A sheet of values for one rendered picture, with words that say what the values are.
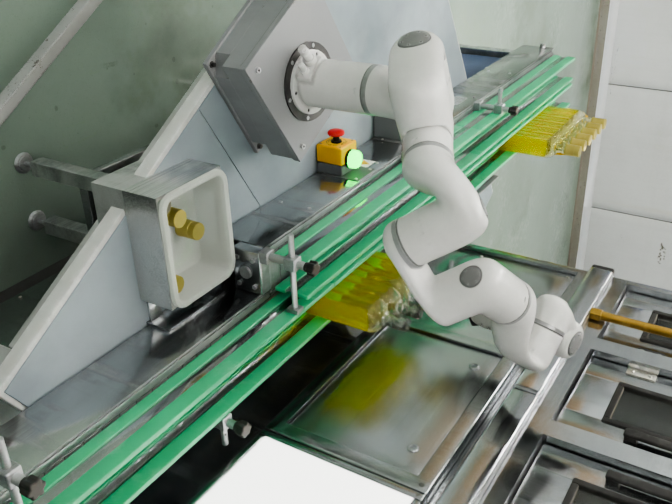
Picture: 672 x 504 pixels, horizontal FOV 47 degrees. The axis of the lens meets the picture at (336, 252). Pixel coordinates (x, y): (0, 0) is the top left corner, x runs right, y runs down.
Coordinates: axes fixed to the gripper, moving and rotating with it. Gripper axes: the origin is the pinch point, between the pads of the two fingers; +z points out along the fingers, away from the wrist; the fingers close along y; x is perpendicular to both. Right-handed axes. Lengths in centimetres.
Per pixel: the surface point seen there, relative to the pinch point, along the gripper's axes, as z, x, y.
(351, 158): 34.8, -3.5, 19.5
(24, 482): -8, 95, 17
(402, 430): -12.1, 30.2, -12.5
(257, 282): 20.8, 36.5, 9.1
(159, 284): 23, 56, 17
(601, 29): 255, -518, -76
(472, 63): 81, -109, 11
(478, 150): 38, -56, 5
